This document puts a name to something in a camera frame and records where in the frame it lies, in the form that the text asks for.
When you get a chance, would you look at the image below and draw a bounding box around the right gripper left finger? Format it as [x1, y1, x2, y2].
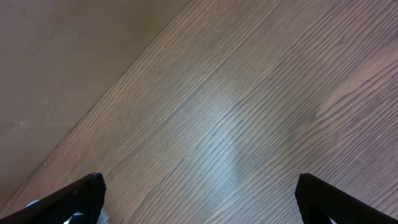
[1, 173, 106, 224]

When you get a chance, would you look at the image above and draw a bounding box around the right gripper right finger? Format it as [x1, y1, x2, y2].
[295, 173, 397, 224]

